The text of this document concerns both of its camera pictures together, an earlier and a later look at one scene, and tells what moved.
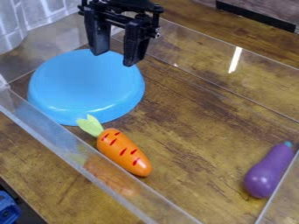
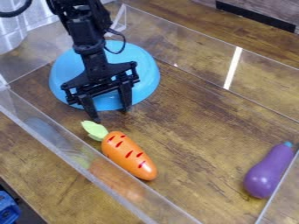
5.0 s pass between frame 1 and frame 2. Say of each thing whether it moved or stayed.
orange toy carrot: moved
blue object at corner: stayed
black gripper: moved
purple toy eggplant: stayed
